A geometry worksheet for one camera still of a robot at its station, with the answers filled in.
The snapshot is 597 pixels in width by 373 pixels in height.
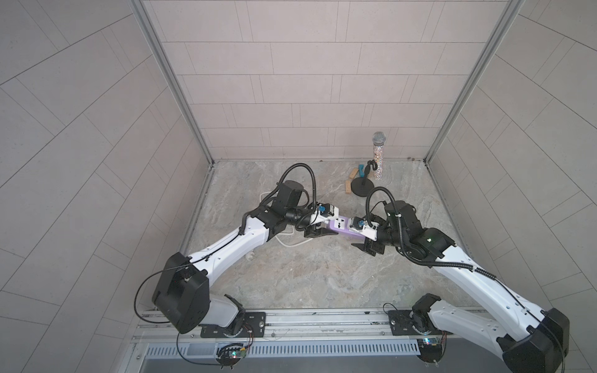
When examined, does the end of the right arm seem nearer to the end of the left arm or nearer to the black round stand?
the end of the left arm

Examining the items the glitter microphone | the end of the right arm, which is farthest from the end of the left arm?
the glitter microphone

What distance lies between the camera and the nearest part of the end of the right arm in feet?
2.06

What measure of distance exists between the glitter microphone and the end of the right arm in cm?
32

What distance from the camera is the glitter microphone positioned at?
840 mm
